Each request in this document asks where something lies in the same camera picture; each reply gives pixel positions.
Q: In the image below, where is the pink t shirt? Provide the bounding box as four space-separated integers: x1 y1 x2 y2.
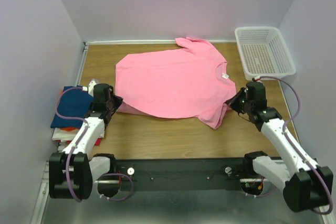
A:
115 38 236 129

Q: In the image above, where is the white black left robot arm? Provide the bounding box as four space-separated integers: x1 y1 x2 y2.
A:
48 81 123 202

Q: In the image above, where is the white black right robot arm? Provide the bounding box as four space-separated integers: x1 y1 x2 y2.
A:
226 78 333 215

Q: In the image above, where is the folded navy blue t shirt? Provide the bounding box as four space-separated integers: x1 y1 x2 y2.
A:
50 86 93 129

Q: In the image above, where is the white plastic basket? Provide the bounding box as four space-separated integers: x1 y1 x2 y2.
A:
235 26 296 80

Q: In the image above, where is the folded white t shirt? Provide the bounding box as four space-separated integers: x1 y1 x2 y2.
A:
51 128 79 142

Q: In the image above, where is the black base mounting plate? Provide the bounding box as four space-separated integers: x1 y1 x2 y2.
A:
97 157 274 198

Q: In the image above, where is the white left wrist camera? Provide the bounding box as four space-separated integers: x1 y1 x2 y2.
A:
81 78 100 97

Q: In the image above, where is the aluminium frame rail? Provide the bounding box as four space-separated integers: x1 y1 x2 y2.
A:
30 161 49 224

